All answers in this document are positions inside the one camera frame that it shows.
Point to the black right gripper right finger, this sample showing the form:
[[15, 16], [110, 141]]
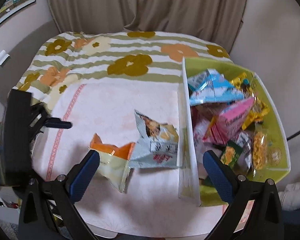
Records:
[[254, 209]]

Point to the grey rice cracker bag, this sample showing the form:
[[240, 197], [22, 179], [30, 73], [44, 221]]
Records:
[[157, 146]]

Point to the white plastic bag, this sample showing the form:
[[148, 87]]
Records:
[[290, 197]]

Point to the dark green snack bar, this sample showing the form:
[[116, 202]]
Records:
[[231, 154]]

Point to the floral striped green quilt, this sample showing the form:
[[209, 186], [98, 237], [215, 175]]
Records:
[[71, 57]]

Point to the packaged waffle clear wrapper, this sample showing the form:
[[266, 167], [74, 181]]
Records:
[[259, 149]]

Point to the white wall socket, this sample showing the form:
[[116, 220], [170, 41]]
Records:
[[3, 57]]

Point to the green cardboard snack box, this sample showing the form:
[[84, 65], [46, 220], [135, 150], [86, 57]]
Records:
[[191, 169]]

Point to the blue white chip bag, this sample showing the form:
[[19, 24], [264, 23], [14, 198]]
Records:
[[210, 86]]

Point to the beige curtain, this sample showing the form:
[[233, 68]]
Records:
[[217, 21]]

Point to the yellow snack bag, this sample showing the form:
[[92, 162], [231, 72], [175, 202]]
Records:
[[259, 108]]

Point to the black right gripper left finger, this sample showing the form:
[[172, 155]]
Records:
[[36, 219]]

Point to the grey padded headboard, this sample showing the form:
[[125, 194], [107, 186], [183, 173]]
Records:
[[21, 57]]

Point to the orange cream snack bag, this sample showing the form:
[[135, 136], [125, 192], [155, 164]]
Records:
[[114, 161]]

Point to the pink snack bag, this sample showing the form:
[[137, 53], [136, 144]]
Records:
[[218, 123]]

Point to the brown white snack bag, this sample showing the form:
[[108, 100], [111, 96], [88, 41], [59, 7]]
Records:
[[245, 141]]

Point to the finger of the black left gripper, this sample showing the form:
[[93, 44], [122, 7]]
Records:
[[57, 123]]

